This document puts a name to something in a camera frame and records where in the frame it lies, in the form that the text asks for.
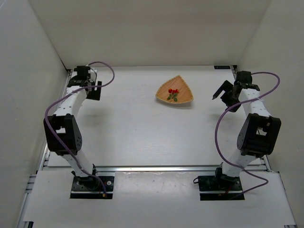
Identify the purple cable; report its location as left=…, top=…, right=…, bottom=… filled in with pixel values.
left=44, top=61, right=116, bottom=199
left=215, top=72, right=280, bottom=200

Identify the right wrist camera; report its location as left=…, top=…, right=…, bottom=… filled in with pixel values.
left=234, top=71, right=252, bottom=85

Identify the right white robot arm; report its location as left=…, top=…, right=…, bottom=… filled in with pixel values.
left=213, top=80, right=281, bottom=186

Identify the cherry sprig with leaves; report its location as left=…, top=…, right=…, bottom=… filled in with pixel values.
left=167, top=89, right=179, bottom=102

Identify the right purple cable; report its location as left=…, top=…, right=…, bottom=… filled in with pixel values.
left=215, top=72, right=280, bottom=200

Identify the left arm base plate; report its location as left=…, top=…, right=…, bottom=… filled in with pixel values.
left=70, top=175, right=114, bottom=200

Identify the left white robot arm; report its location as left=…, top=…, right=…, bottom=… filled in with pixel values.
left=43, top=66, right=104, bottom=190

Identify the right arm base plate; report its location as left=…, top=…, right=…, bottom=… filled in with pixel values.
left=193, top=176, right=245, bottom=201

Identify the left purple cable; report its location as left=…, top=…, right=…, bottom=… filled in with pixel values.
left=44, top=61, right=116, bottom=199

